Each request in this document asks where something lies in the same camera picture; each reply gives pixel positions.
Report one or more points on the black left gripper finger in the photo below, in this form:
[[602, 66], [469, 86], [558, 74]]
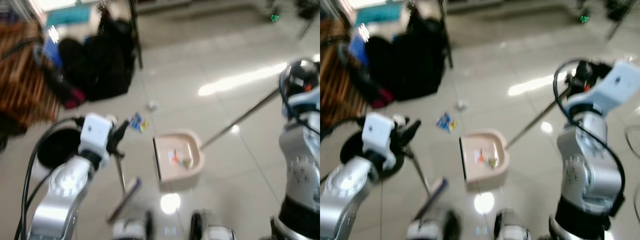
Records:
[[413, 128], [120, 151], [122, 128], [409, 150]]

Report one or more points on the broom with purple bristles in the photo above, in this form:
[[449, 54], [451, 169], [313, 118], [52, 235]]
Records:
[[125, 197], [432, 197]]

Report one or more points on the small green wrapper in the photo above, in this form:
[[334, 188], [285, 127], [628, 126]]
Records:
[[187, 162], [493, 161]]

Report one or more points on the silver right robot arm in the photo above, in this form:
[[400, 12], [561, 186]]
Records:
[[300, 160], [585, 165]]

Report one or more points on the colourful snack wrapper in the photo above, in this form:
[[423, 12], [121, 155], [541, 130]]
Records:
[[138, 123], [446, 122]]

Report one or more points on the wooden shoe rack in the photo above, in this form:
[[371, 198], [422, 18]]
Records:
[[335, 80], [22, 80]]

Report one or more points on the crumpled white paper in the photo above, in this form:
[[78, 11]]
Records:
[[152, 105], [461, 105]]

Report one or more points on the black round bucket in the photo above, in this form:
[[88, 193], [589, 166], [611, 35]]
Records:
[[57, 147], [352, 150]]

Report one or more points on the black magenta vacuum cleaner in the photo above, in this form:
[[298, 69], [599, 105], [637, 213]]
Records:
[[377, 92], [67, 92]]

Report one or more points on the orange paper scrap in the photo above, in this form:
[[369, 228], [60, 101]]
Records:
[[481, 156], [174, 156]]

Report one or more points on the blue folder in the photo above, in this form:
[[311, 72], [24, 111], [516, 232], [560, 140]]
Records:
[[358, 50], [51, 52]]

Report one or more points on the large black bag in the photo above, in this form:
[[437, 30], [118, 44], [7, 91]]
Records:
[[102, 60], [410, 57]]

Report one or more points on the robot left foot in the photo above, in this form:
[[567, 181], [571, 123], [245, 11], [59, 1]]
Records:
[[432, 227], [132, 229]]

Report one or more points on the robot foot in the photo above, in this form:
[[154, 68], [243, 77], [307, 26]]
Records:
[[132, 229], [432, 227], [512, 227], [212, 229]]

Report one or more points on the teal shaggy mat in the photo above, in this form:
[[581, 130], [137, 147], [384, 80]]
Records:
[[67, 15], [377, 13]]

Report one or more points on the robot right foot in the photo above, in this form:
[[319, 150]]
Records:
[[212, 229], [512, 227]]

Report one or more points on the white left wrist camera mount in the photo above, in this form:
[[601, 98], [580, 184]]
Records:
[[378, 134], [95, 134]]

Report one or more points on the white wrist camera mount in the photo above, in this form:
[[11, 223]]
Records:
[[612, 87], [378, 134], [305, 102], [95, 134]]

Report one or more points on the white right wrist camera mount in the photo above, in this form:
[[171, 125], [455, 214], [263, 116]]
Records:
[[612, 87], [305, 102]]

